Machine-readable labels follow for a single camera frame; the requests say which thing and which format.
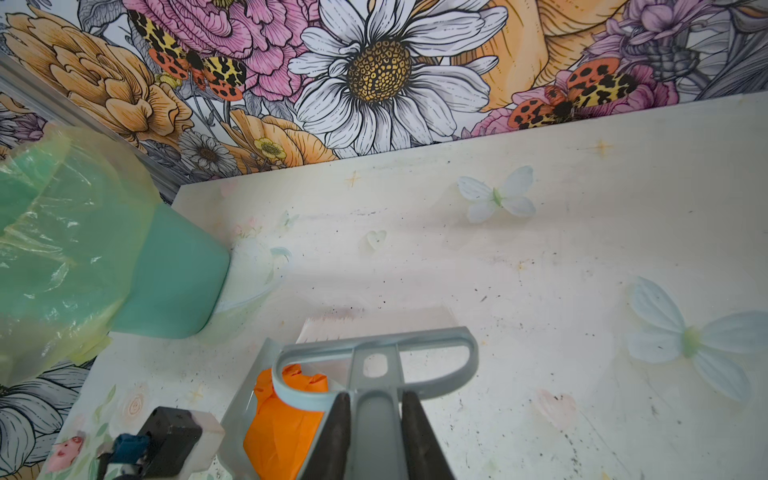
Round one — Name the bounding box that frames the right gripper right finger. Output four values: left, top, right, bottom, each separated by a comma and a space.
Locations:
401, 391, 455, 480

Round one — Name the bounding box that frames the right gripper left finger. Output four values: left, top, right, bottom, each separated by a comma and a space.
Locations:
300, 393, 351, 480

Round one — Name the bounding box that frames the grey-blue dustpan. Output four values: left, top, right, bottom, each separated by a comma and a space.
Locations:
218, 339, 309, 479

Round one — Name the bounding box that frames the grey-blue hand brush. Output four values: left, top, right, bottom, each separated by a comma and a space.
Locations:
272, 319, 479, 479

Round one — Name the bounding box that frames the orange paper scrap right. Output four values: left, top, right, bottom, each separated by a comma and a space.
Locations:
243, 369, 323, 480

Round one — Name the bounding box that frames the small pink pig toy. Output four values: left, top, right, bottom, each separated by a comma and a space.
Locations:
46, 435, 85, 473

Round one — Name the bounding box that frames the green bin with bag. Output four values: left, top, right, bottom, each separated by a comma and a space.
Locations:
1, 127, 230, 386

